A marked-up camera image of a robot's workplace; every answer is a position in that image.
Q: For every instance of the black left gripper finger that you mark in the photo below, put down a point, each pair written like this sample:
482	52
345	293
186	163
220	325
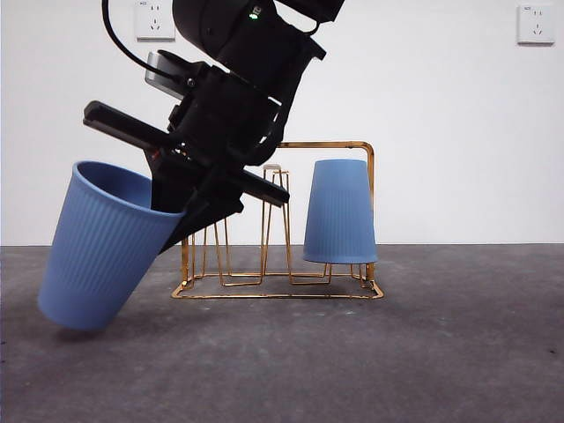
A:
169	185
207	207

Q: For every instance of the blue ribbed cup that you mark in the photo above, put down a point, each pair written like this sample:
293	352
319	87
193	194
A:
97	264
339	211

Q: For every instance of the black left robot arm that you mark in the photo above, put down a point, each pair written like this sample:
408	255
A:
211	26

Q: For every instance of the pale grey camera box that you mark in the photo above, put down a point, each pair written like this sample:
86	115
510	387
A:
165	75

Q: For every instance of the white wall socket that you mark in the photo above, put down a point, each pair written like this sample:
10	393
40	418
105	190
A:
154	26
535	26

